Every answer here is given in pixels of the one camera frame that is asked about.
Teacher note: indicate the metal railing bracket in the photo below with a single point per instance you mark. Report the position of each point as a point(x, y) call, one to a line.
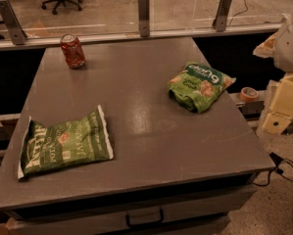
point(10, 19)
point(144, 17)
point(220, 21)

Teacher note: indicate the green jalapeno kettle chip bag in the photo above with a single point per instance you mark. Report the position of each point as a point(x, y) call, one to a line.
point(70, 143)

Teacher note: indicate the red coke can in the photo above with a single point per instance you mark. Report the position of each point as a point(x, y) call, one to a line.
point(72, 51)

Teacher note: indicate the black drawer handle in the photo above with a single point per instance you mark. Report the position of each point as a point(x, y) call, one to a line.
point(139, 219)

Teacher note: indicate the right metal railing bracket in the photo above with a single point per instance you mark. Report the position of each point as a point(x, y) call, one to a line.
point(220, 21)

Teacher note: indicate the left metal railing bracket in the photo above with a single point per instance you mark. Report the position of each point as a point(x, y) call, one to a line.
point(10, 19)

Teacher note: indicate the grey table drawer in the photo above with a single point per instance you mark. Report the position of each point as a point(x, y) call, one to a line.
point(205, 214)

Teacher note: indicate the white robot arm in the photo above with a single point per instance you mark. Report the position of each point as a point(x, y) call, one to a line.
point(279, 46)

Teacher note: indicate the middle metal railing bracket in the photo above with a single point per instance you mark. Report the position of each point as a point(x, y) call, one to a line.
point(144, 17)

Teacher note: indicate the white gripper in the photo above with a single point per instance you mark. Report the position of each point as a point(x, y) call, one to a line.
point(291, 46)

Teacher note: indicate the green snack crisps bag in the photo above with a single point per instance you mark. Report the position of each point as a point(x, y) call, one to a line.
point(198, 86)

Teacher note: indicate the orange tape roll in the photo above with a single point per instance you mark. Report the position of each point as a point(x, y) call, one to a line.
point(248, 94)

